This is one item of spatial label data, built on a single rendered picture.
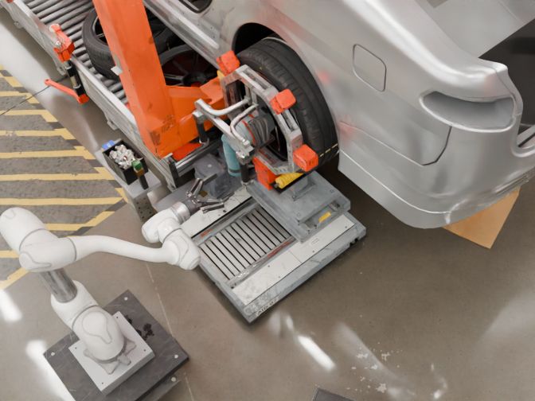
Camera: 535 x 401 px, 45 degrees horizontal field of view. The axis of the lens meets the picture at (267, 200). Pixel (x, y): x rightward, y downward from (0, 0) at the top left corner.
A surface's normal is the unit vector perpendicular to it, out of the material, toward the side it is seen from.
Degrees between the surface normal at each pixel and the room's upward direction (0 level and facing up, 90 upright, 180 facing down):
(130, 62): 90
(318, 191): 0
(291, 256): 0
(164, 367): 0
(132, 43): 90
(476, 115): 14
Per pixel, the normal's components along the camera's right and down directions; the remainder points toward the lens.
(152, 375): -0.09, -0.60
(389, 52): -0.78, 0.40
